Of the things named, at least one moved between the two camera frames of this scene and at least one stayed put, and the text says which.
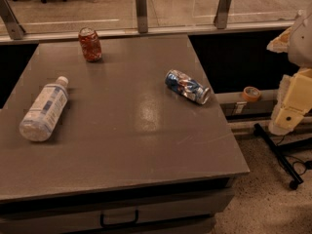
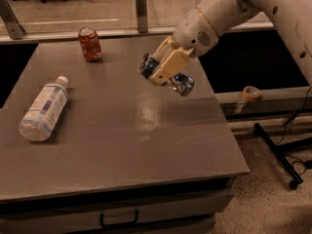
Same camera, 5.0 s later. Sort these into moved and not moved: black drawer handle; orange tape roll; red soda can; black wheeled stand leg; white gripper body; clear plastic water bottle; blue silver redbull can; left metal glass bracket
Moved: blue silver redbull can; white gripper body
Not moved: red soda can; left metal glass bracket; orange tape roll; clear plastic water bottle; black wheeled stand leg; black drawer handle
